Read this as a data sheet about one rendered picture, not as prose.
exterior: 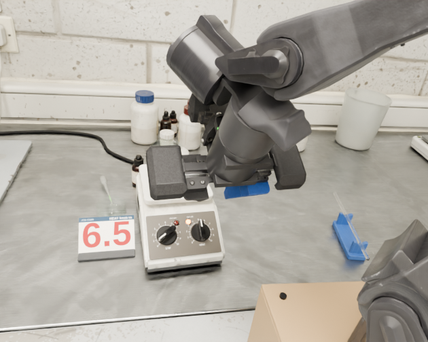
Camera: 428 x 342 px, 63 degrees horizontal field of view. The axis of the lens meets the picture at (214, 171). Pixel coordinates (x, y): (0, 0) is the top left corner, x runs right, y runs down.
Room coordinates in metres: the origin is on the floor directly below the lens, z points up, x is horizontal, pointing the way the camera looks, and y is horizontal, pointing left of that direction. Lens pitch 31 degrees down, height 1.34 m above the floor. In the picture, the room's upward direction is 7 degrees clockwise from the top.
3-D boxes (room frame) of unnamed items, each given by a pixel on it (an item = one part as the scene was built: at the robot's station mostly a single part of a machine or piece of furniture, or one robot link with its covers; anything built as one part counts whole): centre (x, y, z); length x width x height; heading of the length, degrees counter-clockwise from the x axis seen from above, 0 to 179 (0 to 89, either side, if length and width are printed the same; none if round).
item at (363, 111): (1.00, -0.40, 0.97); 0.18 x 0.13 x 0.15; 15
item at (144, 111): (0.85, 0.20, 0.96); 0.07 x 0.07 x 0.13
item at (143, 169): (0.53, 0.07, 0.98); 0.12 x 0.12 x 0.01; 18
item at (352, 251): (0.52, -0.27, 0.92); 0.10 x 0.03 x 0.04; 3
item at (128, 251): (0.44, 0.16, 0.92); 0.09 x 0.06 x 0.04; 106
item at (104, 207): (0.52, 0.18, 0.91); 0.06 x 0.06 x 0.02
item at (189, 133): (0.84, 0.08, 0.95); 0.06 x 0.06 x 0.11
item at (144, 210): (0.51, 0.06, 0.94); 0.22 x 0.13 x 0.08; 18
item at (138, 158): (0.64, 0.16, 0.93); 0.03 x 0.03 x 0.07
